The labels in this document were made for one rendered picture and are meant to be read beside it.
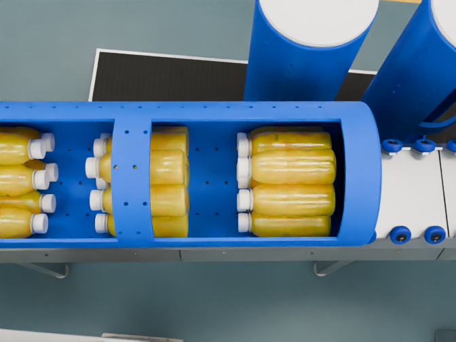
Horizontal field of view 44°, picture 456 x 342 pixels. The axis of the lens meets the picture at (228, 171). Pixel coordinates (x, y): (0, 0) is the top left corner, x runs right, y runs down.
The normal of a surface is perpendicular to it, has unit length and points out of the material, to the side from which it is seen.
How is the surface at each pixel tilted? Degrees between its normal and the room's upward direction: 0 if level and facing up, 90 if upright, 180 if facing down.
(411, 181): 0
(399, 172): 0
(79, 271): 0
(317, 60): 90
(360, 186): 25
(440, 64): 90
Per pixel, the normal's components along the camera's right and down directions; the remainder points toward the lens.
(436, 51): -0.80, 0.58
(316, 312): 0.02, -0.28
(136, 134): 0.01, -0.49
